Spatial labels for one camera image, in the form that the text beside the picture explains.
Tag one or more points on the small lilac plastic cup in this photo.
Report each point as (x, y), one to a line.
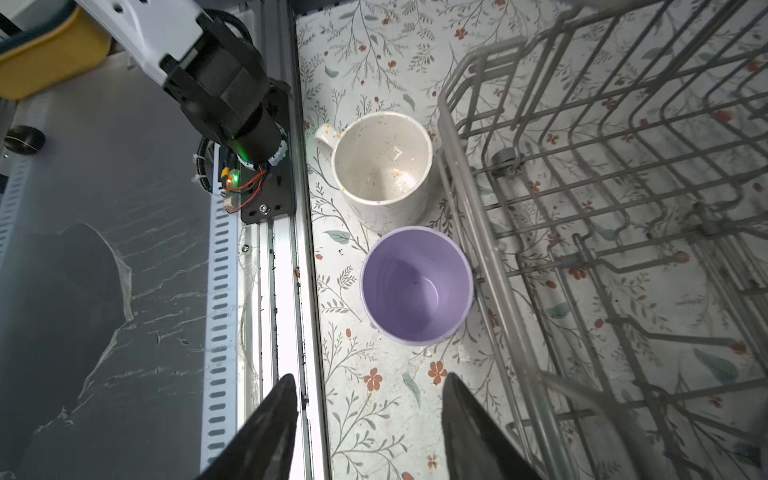
(417, 286)

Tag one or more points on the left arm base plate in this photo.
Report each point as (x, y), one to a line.
(258, 193)

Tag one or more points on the grey wire dish rack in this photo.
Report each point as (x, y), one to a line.
(607, 177)

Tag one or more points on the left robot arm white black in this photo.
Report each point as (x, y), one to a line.
(215, 74)

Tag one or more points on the floral table mat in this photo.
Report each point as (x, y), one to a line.
(384, 398)

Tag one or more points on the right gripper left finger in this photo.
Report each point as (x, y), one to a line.
(263, 447)

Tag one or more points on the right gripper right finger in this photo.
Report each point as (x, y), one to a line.
(475, 447)

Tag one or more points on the yellow bin outside cell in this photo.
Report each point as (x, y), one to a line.
(68, 44)

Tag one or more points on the white ceramic mug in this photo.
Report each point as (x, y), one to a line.
(381, 163)

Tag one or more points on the white vented front panel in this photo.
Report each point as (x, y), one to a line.
(219, 401)

